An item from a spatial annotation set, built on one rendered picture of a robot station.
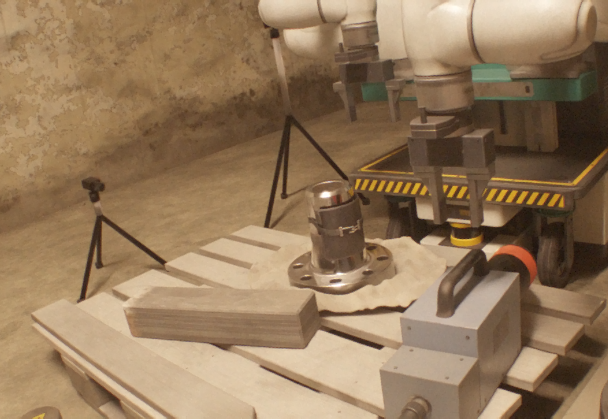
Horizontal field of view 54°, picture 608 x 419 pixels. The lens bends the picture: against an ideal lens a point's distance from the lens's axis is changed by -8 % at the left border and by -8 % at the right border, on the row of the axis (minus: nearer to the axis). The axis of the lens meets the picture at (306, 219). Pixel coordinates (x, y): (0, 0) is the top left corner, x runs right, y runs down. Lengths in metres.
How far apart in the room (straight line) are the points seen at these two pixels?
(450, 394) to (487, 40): 0.52
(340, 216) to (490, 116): 0.69
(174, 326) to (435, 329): 0.65
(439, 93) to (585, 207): 0.92
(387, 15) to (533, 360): 1.03
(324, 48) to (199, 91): 2.24
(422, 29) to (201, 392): 0.75
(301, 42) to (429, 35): 0.97
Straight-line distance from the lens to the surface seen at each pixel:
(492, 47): 0.91
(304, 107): 4.59
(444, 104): 0.97
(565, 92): 1.61
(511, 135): 1.96
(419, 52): 0.96
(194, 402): 1.21
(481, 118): 1.99
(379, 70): 1.55
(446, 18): 0.93
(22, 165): 3.54
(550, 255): 1.68
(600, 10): 1.55
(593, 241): 1.84
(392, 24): 1.81
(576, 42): 0.89
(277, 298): 1.37
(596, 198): 1.79
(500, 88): 1.67
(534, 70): 1.62
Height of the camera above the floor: 0.81
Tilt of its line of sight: 19 degrees down
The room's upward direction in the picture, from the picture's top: 10 degrees counter-clockwise
